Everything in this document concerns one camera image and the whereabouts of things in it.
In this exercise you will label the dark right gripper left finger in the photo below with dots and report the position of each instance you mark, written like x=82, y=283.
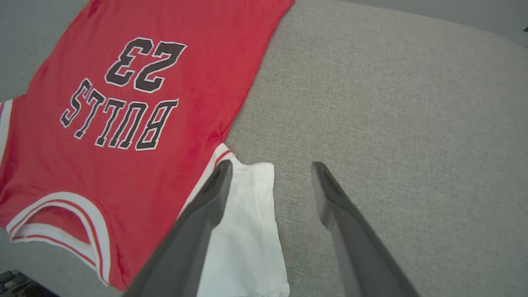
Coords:
x=189, y=247

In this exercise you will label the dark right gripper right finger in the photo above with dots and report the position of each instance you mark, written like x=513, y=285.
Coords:
x=359, y=255

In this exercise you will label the red and white basketball jersey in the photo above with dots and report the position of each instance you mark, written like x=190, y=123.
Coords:
x=123, y=173

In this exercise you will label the grey fabric sofa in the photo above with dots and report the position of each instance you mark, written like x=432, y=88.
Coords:
x=392, y=123

